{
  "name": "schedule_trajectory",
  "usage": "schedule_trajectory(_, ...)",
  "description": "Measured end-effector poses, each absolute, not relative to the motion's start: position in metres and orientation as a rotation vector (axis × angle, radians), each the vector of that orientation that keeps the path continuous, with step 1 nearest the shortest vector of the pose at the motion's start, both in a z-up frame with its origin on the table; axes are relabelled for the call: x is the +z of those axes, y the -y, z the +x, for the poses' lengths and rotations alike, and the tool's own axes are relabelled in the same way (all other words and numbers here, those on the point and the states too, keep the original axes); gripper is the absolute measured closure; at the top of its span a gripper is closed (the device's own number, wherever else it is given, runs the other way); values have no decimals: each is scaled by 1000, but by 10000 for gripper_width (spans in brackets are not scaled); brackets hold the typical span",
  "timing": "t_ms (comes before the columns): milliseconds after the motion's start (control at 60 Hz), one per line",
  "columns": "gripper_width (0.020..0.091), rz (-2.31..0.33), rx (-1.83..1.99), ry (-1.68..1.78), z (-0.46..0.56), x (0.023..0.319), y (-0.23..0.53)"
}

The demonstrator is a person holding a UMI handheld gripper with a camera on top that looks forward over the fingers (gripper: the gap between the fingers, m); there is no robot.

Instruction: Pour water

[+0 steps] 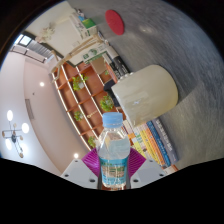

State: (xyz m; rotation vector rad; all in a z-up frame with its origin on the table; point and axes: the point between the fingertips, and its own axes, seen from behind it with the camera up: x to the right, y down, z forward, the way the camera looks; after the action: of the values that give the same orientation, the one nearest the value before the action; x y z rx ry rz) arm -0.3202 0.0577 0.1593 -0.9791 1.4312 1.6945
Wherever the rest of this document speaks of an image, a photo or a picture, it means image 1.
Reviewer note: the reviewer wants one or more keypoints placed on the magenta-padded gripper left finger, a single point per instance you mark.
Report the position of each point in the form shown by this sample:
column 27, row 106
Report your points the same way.
column 79, row 172

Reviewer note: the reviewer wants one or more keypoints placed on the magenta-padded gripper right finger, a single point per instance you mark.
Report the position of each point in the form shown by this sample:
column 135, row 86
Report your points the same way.
column 147, row 172

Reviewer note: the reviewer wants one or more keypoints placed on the clear blue-capped water bottle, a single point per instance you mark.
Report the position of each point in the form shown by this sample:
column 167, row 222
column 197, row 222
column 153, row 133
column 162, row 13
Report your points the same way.
column 113, row 160

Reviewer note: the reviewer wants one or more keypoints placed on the recessed ceiling spotlight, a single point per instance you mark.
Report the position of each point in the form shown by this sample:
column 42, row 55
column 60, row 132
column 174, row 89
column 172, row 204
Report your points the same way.
column 76, row 155
column 41, row 84

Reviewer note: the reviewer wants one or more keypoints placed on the stack of colourful books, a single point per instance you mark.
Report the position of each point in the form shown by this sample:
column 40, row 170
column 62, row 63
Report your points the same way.
column 153, row 141

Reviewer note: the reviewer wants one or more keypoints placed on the wooden bookshelf unit with plants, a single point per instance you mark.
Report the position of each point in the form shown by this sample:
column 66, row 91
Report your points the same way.
column 85, row 103

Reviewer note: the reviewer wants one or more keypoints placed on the branched ceiling lamp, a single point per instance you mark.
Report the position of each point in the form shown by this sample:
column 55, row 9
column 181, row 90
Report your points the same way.
column 15, row 136

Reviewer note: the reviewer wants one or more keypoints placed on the cream ceramic mug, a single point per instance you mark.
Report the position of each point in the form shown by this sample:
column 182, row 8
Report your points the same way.
column 146, row 95

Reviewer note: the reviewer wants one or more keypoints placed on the ceiling air vent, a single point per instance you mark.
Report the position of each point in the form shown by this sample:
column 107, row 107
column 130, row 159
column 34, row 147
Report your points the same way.
column 30, row 109

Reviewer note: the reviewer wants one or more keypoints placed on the tan chair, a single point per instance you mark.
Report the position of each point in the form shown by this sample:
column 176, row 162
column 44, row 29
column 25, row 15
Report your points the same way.
column 99, row 65

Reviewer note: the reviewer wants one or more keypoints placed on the tall green white carton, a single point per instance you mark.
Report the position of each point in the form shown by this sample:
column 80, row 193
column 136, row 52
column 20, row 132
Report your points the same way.
column 95, row 54

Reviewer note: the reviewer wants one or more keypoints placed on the wooden artist mannequin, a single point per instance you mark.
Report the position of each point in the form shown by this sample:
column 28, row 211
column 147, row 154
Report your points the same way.
column 81, row 48

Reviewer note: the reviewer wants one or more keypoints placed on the grey curtain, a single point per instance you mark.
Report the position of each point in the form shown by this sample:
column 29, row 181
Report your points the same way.
column 36, row 53

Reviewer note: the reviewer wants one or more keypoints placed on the white vase with flowers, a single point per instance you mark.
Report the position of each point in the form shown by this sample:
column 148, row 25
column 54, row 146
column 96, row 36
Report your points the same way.
column 46, row 33

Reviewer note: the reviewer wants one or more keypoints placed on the window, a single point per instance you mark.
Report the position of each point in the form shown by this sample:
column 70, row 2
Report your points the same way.
column 24, row 40

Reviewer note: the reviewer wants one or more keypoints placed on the small green white box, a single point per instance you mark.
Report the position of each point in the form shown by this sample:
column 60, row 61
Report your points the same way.
column 90, row 26

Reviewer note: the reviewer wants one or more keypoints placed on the stack of white packs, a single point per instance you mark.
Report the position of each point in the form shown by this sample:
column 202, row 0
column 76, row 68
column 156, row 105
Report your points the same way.
column 77, row 21

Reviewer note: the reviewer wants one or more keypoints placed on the flat round red coaster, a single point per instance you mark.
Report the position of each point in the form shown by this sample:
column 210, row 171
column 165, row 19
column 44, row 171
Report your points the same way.
column 115, row 22

